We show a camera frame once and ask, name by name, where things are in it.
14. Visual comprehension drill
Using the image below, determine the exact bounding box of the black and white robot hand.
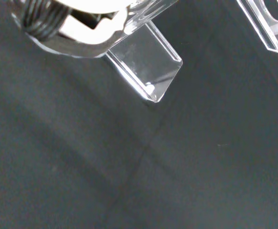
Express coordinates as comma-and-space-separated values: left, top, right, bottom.
11, 0, 135, 59

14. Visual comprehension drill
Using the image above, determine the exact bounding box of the black bench cloth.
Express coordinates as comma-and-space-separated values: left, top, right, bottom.
0, 0, 278, 229

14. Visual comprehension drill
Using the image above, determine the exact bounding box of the clear acrylic funnel stand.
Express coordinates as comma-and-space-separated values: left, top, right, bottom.
105, 0, 278, 104

